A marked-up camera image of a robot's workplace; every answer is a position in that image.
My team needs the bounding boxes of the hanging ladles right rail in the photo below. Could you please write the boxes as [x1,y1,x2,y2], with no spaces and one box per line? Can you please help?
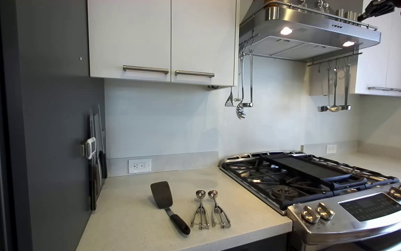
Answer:
[318,64,353,112]

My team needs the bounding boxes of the white right upper cabinet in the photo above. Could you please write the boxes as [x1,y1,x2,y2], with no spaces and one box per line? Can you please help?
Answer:
[353,0,401,96]

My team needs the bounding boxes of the left metal scoop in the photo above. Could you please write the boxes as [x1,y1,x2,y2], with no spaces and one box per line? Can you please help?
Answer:
[191,190,209,230]

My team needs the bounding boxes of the metal scoop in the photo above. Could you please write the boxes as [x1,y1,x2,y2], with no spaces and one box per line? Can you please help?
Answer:
[208,190,232,229]
[191,190,209,230]

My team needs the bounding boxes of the silver stove knob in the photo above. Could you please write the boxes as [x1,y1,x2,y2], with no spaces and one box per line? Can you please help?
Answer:
[301,207,321,225]

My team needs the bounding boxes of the black griddle plate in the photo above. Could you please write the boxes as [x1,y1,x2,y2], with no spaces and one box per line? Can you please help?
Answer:
[269,156,350,182]

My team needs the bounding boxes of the black oven control panel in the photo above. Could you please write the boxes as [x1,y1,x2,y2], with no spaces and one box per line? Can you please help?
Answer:
[342,194,401,222]

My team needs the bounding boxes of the white upper cabinet left door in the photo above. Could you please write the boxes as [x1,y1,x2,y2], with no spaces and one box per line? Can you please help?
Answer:
[88,0,170,81]

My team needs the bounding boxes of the white upper cabinet right door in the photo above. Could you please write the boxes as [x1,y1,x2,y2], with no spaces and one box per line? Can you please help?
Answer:
[172,0,237,87]

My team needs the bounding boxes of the white wall outlet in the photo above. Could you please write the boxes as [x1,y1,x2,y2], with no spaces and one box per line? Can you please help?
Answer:
[128,159,152,175]

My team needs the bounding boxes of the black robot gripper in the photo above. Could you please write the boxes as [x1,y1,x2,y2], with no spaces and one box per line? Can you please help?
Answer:
[358,0,401,23]

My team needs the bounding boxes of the knives on magnetic strip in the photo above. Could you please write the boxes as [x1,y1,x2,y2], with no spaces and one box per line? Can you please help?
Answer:
[83,113,106,211]

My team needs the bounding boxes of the black spatula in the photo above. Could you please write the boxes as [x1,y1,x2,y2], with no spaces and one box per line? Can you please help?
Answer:
[151,182,191,236]

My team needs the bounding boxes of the stainless steel gas stove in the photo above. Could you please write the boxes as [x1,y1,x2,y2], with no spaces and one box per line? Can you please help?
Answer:
[219,152,401,251]

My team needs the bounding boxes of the right metal scoop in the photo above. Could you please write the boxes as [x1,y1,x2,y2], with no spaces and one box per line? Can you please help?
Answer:
[208,190,232,229]

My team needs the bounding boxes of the white cabinet door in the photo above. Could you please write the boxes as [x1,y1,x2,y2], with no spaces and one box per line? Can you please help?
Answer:
[172,0,237,87]
[88,0,170,81]

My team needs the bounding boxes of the stainless steel range hood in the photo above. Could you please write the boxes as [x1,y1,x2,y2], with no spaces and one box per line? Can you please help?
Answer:
[240,0,382,62]

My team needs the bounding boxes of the hanging utensils left of hood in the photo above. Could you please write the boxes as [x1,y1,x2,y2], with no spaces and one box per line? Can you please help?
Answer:
[225,52,254,120]

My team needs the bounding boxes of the black cast iron grate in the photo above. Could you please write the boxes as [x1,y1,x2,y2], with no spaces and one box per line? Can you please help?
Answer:
[219,152,399,212]

